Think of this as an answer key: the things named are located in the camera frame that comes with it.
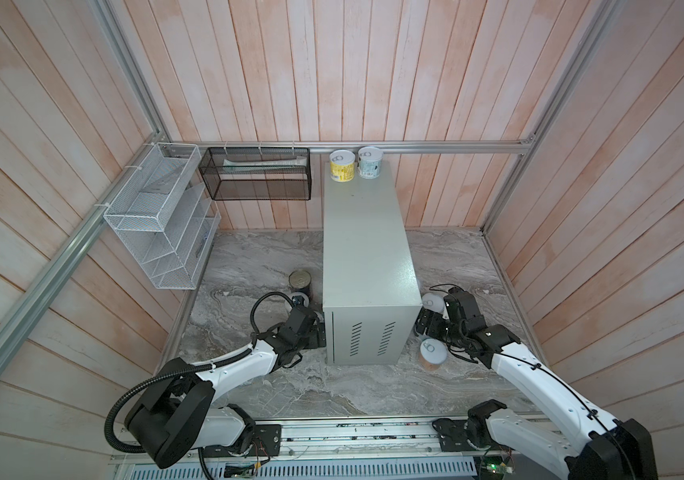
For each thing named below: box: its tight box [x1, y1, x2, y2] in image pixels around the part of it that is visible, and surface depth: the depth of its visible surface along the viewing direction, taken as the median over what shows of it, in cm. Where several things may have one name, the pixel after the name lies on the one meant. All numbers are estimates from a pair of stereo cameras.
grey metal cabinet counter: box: [323, 161, 423, 366], surface depth 76 cm
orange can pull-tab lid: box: [419, 338, 448, 371], surface depth 84 cm
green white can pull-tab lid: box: [357, 146, 384, 180], surface depth 86 cm
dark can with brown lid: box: [288, 269, 312, 295], surface depth 94 cm
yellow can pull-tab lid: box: [329, 149, 356, 182], surface depth 85 cm
